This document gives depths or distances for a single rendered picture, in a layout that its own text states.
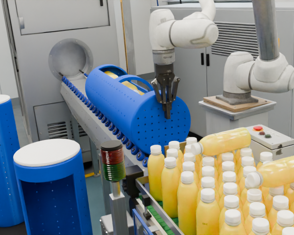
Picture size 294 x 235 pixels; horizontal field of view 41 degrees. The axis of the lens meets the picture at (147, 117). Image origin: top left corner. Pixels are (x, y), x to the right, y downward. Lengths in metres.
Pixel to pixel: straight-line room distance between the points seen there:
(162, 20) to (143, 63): 5.86
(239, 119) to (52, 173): 1.06
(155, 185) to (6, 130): 1.50
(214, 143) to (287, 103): 2.02
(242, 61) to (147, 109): 0.74
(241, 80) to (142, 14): 5.26
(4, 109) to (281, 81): 1.71
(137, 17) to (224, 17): 3.73
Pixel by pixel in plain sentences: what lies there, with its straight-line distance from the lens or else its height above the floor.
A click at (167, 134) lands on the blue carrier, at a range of 1.74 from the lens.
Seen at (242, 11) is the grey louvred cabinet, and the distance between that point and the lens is 3.54.
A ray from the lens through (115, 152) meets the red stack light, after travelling 1.08.
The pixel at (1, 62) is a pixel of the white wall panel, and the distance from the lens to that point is 6.60.
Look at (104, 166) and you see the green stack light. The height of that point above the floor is 1.20.
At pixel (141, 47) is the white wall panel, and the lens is 7.36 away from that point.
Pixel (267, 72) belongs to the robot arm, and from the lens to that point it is 2.11.
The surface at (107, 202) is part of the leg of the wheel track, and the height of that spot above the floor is 0.27.
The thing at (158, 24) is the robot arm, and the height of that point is 1.52.
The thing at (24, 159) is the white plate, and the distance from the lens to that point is 1.70.
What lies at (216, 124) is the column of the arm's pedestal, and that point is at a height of 0.89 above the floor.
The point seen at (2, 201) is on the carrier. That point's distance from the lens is 2.94.
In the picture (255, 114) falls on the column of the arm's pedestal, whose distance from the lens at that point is 2.26.
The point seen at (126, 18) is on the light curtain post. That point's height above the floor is 1.46.
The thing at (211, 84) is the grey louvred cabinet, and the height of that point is 0.71.
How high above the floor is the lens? 1.66
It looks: 18 degrees down
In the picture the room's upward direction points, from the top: 5 degrees counter-clockwise
